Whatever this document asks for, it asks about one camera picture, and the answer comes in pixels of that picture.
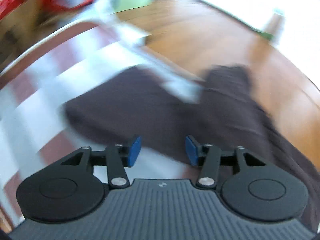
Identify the dark brown knit sweater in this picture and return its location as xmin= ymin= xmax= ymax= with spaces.
xmin=64 ymin=66 xmax=319 ymax=230

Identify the checkered plaid blanket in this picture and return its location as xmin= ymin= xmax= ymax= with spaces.
xmin=1 ymin=22 xmax=201 ymax=231

